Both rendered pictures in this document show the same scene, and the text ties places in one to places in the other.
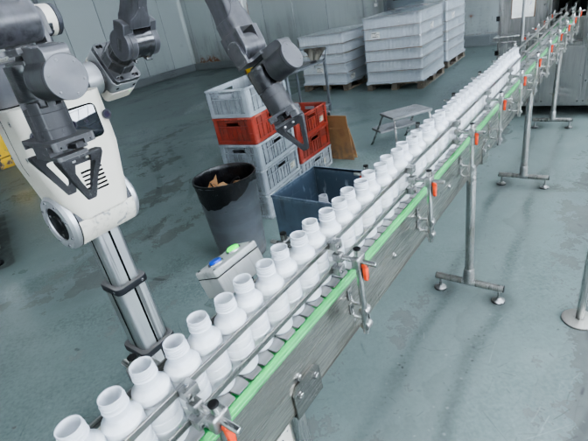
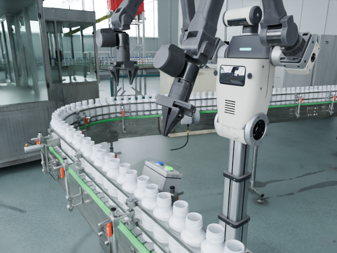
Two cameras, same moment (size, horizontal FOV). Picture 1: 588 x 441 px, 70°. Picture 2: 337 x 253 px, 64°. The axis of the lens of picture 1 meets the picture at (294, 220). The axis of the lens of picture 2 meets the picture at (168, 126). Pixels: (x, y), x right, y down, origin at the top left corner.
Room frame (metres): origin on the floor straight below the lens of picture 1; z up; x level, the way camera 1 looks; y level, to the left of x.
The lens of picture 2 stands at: (1.08, -0.72, 1.53)
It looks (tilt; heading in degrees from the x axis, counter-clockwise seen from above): 16 degrees down; 103
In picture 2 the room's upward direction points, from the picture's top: straight up
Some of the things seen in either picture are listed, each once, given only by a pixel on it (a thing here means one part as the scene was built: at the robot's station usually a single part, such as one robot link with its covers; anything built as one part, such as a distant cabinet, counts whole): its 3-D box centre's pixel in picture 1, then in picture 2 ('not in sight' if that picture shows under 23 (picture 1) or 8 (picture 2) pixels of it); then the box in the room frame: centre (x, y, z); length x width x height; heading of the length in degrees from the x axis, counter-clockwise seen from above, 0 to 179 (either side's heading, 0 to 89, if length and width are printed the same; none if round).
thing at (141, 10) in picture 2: not in sight; (127, 55); (-1.70, 6.38, 1.40); 0.92 x 0.72 x 2.80; 32
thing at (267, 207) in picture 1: (269, 191); not in sight; (3.59, 0.17, 0.11); 0.61 x 0.41 x 0.22; 145
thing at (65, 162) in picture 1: (76, 169); (119, 74); (0.64, 0.31, 1.44); 0.07 x 0.07 x 0.09; 50
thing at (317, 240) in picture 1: (314, 251); (144, 202); (0.84, -0.03, 1.08); 0.06 x 0.06 x 0.17
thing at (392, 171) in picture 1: (388, 182); not in sight; (1.15, -0.30, 1.08); 0.06 x 0.06 x 0.17
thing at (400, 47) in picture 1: (405, 46); not in sight; (7.72, -2.48, 0.59); 1.24 x 1.03 x 1.17; 142
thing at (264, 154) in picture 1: (259, 145); not in sight; (3.59, 0.17, 0.55); 0.61 x 0.41 x 0.22; 147
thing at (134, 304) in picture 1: (143, 325); (234, 207); (1.14, 0.56, 0.74); 0.11 x 0.11 x 0.40; 50
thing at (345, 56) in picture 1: (339, 57); not in sight; (8.69, -1.48, 0.50); 1.23 x 1.05 x 1.00; 138
